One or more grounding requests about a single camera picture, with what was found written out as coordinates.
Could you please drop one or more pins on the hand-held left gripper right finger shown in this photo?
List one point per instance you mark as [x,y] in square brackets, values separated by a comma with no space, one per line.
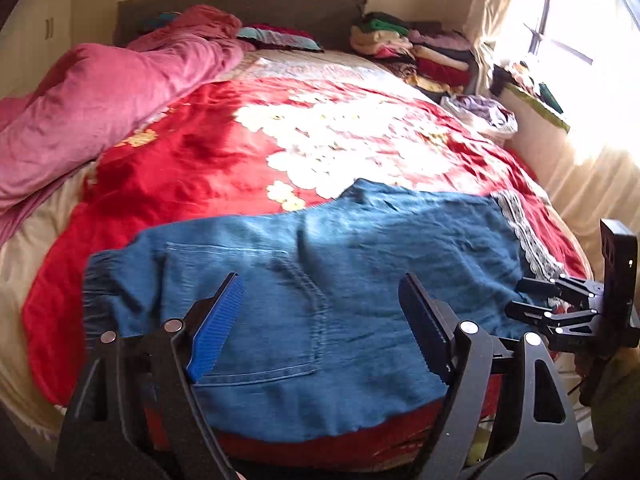
[425,325]

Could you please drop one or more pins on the windowsill clutter on green mat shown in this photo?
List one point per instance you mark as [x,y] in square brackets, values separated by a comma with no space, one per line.
[532,90]

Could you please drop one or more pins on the red floral blanket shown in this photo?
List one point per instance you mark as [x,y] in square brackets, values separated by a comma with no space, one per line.
[210,145]

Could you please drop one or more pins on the pink quilt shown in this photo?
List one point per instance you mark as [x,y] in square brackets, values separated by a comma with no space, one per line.
[85,105]

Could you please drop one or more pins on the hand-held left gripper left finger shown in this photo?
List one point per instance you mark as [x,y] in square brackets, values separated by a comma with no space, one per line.
[217,330]

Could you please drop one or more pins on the blue denim pants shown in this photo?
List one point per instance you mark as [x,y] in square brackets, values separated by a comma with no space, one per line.
[320,280]

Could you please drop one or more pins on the cream curtain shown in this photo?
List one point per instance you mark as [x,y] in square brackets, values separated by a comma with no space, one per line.
[585,175]

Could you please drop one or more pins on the white wardrobe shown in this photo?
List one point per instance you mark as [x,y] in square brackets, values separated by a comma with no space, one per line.
[30,35]

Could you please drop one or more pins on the pile of folded clothes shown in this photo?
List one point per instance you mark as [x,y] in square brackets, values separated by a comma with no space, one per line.
[425,50]

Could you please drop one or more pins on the window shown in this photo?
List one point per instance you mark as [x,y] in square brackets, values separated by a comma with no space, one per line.
[560,25]

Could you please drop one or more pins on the dark grey headboard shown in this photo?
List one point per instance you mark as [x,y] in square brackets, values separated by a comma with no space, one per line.
[280,5]

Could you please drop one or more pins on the teal and red pillow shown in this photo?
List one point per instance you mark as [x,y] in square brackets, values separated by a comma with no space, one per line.
[280,36]

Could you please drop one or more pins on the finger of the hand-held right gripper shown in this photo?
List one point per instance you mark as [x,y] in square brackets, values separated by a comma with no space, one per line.
[542,287]
[530,312]

